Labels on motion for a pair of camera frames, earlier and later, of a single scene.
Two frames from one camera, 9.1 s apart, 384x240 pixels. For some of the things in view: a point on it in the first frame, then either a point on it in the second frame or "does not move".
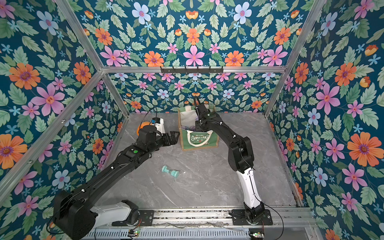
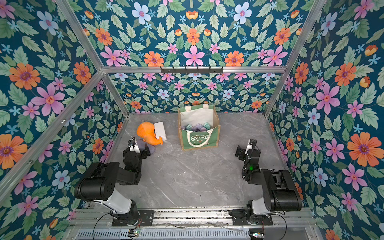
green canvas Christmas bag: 191,139 does not move
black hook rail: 191,69 does not move
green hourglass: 175,173 → 188,127
